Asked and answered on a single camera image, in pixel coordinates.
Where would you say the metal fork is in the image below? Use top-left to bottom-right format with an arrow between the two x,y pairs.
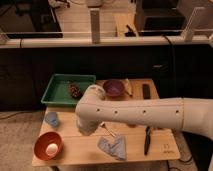
100,122 -> 116,137

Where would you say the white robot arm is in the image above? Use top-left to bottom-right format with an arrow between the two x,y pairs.
75,85 -> 213,141

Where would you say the purple bowl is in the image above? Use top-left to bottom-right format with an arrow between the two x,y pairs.
103,79 -> 125,97

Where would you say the yellow banana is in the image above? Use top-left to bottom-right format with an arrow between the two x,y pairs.
124,79 -> 133,96

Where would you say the brown pine cone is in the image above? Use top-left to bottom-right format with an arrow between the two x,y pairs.
68,83 -> 82,99

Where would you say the small black block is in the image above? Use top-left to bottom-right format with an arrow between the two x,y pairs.
142,84 -> 151,99

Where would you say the green plastic tray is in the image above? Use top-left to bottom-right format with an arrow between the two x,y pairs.
41,74 -> 96,107

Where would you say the blue grey cloth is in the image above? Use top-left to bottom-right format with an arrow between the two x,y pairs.
97,135 -> 126,160

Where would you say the red bowl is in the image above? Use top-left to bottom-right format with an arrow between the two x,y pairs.
34,132 -> 63,161

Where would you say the white egg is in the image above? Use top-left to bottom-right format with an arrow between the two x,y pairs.
46,143 -> 58,156

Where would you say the black handled knife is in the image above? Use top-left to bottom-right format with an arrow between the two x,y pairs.
144,126 -> 151,155

